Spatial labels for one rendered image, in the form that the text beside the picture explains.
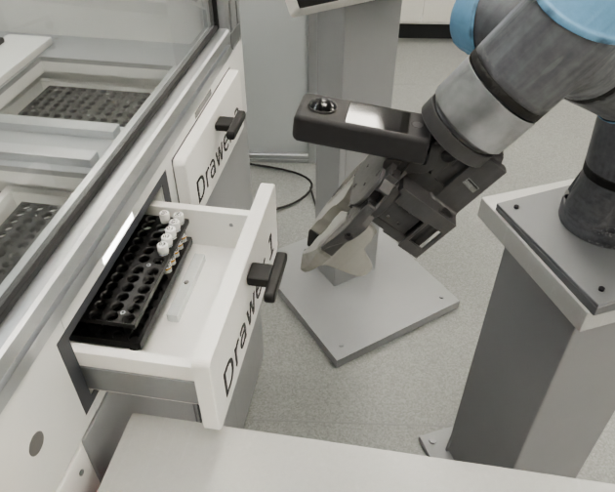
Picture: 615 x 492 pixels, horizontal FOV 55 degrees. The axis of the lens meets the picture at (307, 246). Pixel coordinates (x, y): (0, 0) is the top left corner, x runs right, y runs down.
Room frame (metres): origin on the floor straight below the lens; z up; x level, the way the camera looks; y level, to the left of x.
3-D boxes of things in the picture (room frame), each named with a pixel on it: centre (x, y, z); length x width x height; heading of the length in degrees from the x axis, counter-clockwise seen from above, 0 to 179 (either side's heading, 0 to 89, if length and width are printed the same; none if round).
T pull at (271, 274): (0.47, 0.05, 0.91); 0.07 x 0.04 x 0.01; 171
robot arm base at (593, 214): (0.73, -0.47, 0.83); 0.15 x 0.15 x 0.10
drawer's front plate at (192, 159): (0.81, 0.15, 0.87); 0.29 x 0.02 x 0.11; 171
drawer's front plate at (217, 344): (0.48, 0.07, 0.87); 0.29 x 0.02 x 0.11; 171
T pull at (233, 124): (0.80, 0.12, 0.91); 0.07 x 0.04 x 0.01; 171
